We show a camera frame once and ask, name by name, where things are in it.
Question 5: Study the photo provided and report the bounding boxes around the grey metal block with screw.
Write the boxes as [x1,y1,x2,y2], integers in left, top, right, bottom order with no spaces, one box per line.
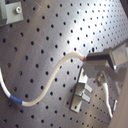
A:
[0,0,23,27]

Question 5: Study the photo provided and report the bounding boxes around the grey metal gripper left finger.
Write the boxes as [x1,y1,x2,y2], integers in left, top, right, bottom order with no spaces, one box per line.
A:
[86,48,114,63]

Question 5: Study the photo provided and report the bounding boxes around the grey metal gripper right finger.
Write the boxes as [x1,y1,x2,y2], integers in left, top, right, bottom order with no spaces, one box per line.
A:
[83,61,124,86]

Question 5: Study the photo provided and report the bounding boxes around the grey metal cable clip fixture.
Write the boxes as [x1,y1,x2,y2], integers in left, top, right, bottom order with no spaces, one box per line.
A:
[71,69,93,113]

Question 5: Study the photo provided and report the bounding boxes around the white cable with blue band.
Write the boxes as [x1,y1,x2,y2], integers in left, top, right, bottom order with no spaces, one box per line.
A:
[0,51,88,107]

